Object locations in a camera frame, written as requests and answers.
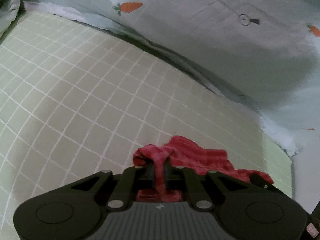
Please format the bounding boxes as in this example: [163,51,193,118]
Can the green grid bed sheet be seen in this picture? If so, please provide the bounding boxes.
[1,11,293,239]

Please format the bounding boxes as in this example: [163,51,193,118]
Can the light carrot print quilt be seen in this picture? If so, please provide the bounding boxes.
[24,0,319,154]

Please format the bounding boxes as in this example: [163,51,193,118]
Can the red checkered cloth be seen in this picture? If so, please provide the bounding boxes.
[132,135,274,202]

